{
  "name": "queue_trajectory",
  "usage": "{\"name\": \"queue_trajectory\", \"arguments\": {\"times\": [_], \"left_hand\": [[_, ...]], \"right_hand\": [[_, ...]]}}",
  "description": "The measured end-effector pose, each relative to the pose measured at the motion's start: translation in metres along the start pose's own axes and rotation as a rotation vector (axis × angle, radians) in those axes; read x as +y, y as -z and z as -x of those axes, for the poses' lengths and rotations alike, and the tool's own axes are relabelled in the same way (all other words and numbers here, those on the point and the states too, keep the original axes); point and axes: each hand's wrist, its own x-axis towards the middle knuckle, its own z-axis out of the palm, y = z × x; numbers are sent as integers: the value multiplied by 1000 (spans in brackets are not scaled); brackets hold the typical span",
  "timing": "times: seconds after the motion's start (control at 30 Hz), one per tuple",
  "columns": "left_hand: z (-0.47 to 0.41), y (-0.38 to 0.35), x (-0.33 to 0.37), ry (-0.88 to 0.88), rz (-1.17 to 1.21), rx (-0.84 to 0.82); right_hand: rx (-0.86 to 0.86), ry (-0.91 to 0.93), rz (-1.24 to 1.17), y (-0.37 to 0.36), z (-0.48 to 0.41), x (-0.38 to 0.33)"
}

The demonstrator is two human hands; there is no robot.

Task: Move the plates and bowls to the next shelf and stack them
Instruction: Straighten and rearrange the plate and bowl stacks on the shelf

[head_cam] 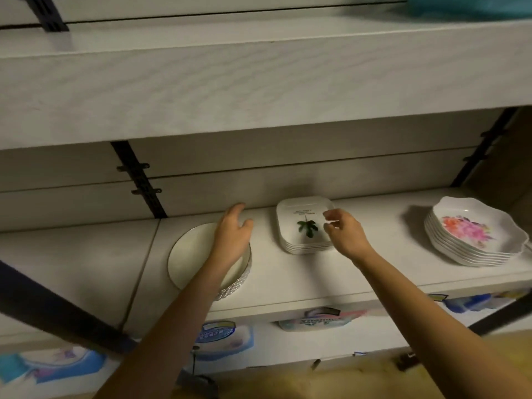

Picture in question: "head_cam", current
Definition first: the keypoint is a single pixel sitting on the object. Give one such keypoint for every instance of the white wooden shelf board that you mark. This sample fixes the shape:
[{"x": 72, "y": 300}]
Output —
[
  {"x": 266, "y": 78},
  {"x": 316, "y": 278}
]

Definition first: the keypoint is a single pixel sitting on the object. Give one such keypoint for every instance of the person's right thumb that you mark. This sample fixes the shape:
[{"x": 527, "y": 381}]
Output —
[{"x": 328, "y": 230}]

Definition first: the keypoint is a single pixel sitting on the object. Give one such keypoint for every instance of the person's left thumb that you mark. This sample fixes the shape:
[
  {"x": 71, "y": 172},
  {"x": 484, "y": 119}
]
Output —
[{"x": 248, "y": 227}]

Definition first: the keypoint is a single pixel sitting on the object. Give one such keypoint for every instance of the person's right forearm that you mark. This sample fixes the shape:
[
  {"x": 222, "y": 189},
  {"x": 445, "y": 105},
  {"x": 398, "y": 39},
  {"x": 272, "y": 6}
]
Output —
[{"x": 432, "y": 324}]

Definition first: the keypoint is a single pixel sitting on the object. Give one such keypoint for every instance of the black shelf bracket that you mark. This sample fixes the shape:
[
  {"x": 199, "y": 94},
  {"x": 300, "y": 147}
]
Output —
[
  {"x": 48, "y": 12},
  {"x": 505, "y": 317},
  {"x": 54, "y": 307}
]

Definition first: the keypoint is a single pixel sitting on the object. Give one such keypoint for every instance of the stack of round white plates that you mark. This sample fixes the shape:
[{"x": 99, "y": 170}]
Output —
[{"x": 192, "y": 257}]

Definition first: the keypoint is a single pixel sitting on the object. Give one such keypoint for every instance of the person's right hand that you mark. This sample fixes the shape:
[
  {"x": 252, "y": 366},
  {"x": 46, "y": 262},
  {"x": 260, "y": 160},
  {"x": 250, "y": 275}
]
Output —
[{"x": 350, "y": 236}]

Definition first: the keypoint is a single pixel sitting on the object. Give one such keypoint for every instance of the stack of scalloped flower-print plates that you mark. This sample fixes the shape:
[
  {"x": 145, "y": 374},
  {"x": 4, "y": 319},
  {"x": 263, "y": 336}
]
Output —
[{"x": 469, "y": 234}]

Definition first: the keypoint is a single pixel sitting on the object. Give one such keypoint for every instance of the person's left hand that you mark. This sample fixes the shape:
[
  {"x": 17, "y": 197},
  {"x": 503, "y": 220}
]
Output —
[{"x": 231, "y": 240}]

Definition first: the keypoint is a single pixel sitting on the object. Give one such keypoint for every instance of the stack of square leaf-print plates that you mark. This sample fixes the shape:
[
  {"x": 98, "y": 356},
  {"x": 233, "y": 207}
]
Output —
[{"x": 303, "y": 228}]

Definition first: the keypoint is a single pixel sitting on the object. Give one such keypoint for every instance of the teal plastic container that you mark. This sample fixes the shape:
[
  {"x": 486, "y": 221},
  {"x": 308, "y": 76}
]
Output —
[{"x": 469, "y": 6}]

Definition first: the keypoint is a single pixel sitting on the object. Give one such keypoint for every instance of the black slotted shelf rail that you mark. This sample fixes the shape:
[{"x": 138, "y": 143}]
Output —
[
  {"x": 482, "y": 149},
  {"x": 139, "y": 182}
]

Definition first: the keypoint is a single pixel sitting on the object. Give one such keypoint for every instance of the person's left forearm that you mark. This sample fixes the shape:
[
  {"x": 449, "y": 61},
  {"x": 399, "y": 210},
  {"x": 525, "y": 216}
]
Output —
[{"x": 174, "y": 332}]

